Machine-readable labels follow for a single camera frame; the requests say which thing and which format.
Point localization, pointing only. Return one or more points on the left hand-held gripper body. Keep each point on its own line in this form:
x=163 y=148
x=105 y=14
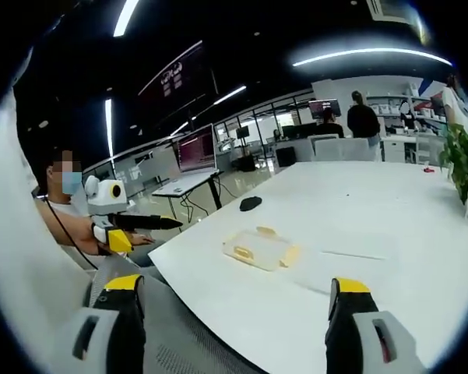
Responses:
x=103 y=198

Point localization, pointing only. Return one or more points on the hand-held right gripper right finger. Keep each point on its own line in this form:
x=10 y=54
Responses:
x=350 y=331

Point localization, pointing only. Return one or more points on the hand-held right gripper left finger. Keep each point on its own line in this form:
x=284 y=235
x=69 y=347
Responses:
x=120 y=331

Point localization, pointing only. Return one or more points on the clear box with yellow buckle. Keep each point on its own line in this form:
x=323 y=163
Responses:
x=261 y=249

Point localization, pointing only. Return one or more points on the person's left hand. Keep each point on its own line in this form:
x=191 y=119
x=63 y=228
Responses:
x=142 y=240

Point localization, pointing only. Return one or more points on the person's white shirt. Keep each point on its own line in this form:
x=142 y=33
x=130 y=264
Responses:
x=72 y=206

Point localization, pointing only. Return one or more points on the person's blue face mask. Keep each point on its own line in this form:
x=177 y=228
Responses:
x=72 y=187

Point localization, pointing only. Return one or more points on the white standing desk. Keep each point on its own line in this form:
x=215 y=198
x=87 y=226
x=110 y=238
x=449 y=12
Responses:
x=187 y=183

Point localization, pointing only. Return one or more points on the long ceiling light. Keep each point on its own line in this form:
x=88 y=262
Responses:
x=125 y=17
x=370 y=53
x=109 y=124
x=230 y=95

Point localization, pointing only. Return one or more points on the large computer monitor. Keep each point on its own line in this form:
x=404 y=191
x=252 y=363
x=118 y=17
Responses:
x=196 y=150

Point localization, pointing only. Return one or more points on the white curved panel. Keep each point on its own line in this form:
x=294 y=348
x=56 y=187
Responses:
x=19 y=233

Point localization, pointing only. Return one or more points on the black computer mouse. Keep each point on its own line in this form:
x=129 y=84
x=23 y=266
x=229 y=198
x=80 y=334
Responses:
x=250 y=203

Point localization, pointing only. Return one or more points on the black screen stand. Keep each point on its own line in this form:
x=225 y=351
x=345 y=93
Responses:
x=244 y=150

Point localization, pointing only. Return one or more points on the dark hanging ceiling sign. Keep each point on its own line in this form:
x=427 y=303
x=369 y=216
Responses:
x=171 y=70

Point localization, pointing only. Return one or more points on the black box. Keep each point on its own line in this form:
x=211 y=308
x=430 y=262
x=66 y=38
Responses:
x=285 y=157

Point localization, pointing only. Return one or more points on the small red object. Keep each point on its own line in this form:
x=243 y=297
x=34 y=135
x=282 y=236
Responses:
x=427 y=169

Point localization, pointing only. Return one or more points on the green potted plant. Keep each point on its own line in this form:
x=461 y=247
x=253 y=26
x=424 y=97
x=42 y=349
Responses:
x=463 y=156

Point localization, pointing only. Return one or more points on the small dark monitor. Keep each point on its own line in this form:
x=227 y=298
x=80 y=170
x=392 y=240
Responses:
x=324 y=109

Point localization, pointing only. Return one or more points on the white storage shelf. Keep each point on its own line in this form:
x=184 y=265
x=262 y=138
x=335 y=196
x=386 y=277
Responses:
x=389 y=109

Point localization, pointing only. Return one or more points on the ceiling air vent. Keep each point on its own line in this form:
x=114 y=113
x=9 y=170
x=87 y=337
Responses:
x=393 y=9

